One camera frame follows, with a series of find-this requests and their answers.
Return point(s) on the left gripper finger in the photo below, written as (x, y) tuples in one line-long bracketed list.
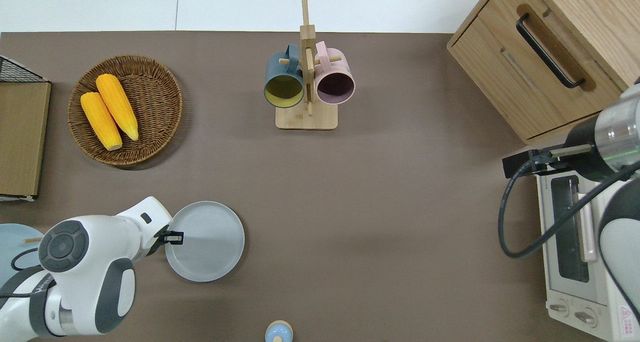
[(181, 238)]

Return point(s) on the round wicker basket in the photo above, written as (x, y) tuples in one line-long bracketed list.
[(155, 107)]

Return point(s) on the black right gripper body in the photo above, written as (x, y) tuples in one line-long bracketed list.
[(587, 167)]

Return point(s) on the yellow corn cob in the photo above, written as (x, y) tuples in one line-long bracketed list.
[(100, 122), (117, 107)]

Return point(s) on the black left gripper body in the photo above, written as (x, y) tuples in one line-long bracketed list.
[(157, 239)]

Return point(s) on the wooden mug tree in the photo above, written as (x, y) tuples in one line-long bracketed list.
[(307, 119)]

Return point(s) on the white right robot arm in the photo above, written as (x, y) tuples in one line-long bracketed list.
[(620, 127)]

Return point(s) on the light blue plate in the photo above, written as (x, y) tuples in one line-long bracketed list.
[(12, 237)]

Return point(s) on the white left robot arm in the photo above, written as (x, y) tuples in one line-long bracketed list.
[(85, 282)]

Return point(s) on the pink mug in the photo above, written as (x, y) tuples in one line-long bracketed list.
[(340, 67)]

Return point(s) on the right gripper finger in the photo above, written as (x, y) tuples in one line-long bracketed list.
[(515, 166)]

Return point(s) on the blue service bell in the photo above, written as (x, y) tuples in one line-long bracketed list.
[(278, 332)]

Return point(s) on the gray plate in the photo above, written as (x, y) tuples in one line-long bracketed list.
[(210, 247)]

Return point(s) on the wooden cabinet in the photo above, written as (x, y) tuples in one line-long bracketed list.
[(500, 67)]

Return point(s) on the brown table mat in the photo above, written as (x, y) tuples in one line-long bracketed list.
[(350, 207)]

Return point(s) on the white toaster oven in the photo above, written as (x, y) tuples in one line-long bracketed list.
[(565, 282)]

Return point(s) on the dark blue mug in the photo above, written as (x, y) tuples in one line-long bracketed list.
[(280, 69)]

